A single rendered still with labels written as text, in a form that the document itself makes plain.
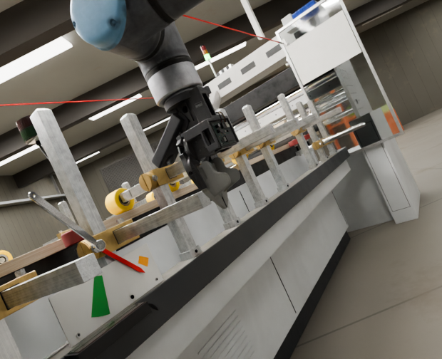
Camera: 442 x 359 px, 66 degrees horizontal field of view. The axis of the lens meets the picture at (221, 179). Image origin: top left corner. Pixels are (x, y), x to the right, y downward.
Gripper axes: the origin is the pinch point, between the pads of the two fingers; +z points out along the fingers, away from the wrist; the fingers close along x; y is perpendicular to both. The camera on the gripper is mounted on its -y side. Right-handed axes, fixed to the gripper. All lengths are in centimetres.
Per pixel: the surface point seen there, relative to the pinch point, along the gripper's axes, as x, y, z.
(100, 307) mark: -11.7, -29.4, 9.4
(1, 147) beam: 282, -603, -232
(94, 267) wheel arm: -24.4, -5.4, -0.2
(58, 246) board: -3, -51, -6
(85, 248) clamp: -8.5, -30.5, -2.6
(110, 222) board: 15, -51, -6
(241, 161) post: 69, -31, -7
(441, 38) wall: 1334, 120, -122
